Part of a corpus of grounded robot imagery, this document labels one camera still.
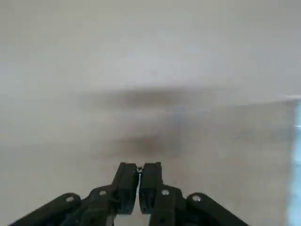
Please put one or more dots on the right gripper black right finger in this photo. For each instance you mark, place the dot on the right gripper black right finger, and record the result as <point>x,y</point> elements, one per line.
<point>152,188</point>

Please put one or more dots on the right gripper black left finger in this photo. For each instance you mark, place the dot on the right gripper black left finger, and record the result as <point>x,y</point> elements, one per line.
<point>122,193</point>

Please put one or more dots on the transparent plastic compartment box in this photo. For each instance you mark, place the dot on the transparent plastic compartment box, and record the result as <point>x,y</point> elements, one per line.
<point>296,164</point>

